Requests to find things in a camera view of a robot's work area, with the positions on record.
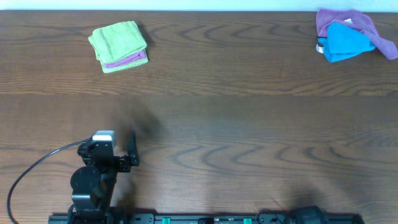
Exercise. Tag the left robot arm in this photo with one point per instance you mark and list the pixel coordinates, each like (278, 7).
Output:
(93, 184)

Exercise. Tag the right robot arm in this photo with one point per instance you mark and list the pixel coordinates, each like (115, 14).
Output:
(307, 215)

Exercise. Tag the crumpled purple cloth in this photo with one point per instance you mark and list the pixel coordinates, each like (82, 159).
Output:
(358, 21)

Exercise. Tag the folded green cloth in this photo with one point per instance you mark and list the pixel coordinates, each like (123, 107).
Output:
(124, 67)

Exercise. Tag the crumpled blue cloth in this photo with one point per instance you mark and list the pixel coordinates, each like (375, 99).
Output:
(342, 43)

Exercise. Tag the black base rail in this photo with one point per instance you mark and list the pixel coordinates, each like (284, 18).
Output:
(262, 218)

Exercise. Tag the folded purple cloth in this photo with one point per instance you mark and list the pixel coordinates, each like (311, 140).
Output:
(126, 60)

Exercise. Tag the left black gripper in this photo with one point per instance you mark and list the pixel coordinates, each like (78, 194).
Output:
(117, 160)

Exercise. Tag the light green microfiber cloth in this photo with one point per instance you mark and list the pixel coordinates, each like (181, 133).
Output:
(115, 42)

